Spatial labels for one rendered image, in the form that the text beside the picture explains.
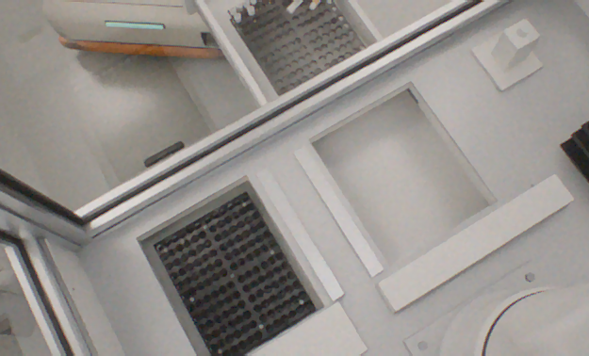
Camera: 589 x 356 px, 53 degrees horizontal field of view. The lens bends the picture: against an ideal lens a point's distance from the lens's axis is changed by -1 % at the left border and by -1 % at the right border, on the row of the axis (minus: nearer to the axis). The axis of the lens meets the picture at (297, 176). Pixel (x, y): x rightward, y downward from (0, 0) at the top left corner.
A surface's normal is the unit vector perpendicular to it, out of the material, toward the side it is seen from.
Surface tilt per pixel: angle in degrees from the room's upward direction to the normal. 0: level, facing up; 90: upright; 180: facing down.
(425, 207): 0
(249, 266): 0
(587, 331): 13
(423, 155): 0
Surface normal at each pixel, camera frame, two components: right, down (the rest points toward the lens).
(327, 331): -0.04, -0.29
